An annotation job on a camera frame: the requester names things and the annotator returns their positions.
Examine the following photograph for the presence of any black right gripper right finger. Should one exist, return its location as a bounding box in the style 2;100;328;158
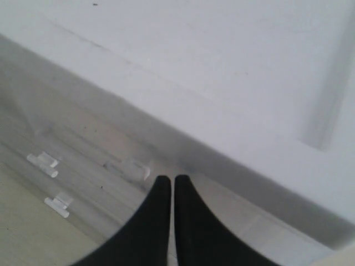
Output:
174;175;276;265

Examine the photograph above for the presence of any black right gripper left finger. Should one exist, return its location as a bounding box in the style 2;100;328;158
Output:
74;176;171;266

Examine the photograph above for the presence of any white translucent drawer cabinet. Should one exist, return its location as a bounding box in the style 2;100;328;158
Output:
1;1;354;265

